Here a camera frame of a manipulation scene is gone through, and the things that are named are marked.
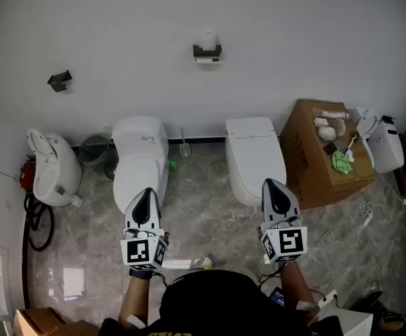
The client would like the white appliance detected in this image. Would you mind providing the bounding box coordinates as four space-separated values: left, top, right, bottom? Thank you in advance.
355 106 405 174

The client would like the black wall bracket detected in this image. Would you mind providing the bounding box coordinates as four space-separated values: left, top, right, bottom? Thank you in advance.
47 69 74 93

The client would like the red canister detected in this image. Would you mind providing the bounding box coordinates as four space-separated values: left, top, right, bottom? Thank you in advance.
19 161 36 192

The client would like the blue-screen phone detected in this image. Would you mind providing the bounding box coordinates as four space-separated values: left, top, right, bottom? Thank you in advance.
268 287 286 307

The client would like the white toilet paper roll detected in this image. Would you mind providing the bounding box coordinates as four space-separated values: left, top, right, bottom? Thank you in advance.
201 31 218 50

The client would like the grey waste bin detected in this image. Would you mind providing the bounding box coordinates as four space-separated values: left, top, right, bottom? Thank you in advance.
78 134 115 167

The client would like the white floor cable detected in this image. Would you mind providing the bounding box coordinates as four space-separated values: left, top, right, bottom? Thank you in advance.
307 201 376 248

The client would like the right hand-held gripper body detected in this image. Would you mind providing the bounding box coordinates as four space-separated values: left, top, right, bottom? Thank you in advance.
258 215 309 265

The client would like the white-handled brush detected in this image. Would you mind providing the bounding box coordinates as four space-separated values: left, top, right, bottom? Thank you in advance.
341 134 359 158

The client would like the black wristwatch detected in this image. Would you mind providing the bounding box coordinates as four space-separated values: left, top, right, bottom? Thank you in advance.
129 267 153 280

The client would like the brown cardboard box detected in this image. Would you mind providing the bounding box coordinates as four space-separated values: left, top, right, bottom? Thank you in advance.
279 98 377 211

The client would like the dark wall paper holder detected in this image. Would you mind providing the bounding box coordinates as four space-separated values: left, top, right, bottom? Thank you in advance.
192 43 223 64

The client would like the white rounded toilet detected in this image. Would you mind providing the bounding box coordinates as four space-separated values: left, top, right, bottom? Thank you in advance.
111 115 170 215

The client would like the white square-lidded toilet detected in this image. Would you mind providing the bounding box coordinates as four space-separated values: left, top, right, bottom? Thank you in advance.
225 116 288 208

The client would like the dark round dish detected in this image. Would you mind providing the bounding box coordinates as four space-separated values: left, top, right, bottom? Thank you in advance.
104 159 120 181

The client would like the person's right forearm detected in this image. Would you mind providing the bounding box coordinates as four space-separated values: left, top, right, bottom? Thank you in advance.
279 260 318 325

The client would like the white round sponge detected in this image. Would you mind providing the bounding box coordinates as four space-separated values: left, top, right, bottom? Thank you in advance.
317 126 337 143

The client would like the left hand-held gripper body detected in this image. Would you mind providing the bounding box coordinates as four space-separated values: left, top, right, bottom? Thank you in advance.
120 224 171 272

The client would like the person's left forearm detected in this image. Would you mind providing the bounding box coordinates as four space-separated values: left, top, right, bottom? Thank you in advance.
118 269 153 328

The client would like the person's black shirt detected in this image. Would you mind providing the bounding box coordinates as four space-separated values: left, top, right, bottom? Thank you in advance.
99 269 344 336

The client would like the green cloth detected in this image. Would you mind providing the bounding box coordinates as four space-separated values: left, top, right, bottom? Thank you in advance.
330 150 354 176

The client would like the black hose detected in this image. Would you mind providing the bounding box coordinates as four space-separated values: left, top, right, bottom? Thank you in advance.
21 190 55 309

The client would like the white power strip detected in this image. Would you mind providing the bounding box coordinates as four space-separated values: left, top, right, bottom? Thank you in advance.
316 288 339 307

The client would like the plastic-wrapped beige roll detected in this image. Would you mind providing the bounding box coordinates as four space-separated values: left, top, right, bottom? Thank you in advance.
313 107 351 120

